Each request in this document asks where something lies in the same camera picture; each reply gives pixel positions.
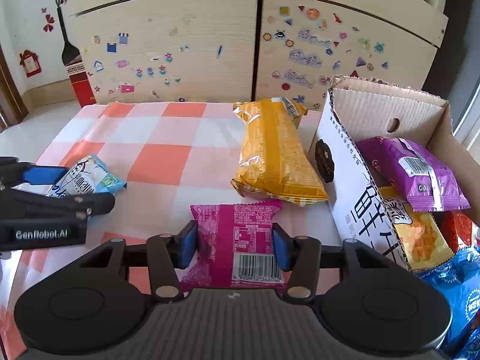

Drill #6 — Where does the light blue white snack packet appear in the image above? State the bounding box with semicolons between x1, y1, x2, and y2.
46;154;127;198

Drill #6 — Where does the long yellow snack bag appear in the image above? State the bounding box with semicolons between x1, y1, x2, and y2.
231;97;329;206

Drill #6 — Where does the red box on floor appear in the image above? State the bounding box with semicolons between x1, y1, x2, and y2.
66;61;96;108

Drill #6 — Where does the beige cabinet with stickers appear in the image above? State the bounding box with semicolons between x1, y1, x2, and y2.
65;0;448;110

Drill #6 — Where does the orange white checkered tablecloth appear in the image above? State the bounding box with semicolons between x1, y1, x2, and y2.
0;101;343;360

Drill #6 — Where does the yellow snack packet in box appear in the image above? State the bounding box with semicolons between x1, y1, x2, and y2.
379;187;454;271

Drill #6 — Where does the cardboard box with white flap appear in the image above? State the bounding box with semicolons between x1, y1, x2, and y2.
311;76;479;271

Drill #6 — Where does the wooden door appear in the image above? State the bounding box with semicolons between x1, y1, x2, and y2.
0;48;29;129

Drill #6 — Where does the purple snack packet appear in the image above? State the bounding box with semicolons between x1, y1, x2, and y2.
356;136;470;212

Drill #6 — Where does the red snack packet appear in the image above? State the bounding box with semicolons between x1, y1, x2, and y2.
435;211;473;254

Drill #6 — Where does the pink snack packet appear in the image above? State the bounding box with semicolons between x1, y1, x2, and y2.
180;200;285;292

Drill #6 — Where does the blue snack packet in box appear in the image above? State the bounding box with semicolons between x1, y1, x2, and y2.
416;246;479;355

